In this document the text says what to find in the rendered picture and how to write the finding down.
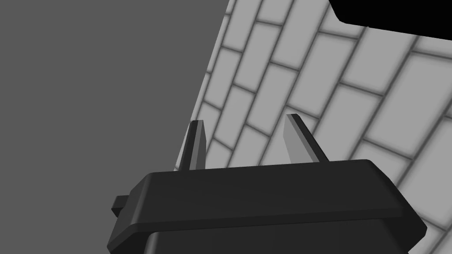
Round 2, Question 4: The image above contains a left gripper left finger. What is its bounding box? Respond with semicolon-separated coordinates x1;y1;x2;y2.
179;120;207;172

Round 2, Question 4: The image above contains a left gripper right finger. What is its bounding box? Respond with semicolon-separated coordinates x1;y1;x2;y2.
283;113;330;164

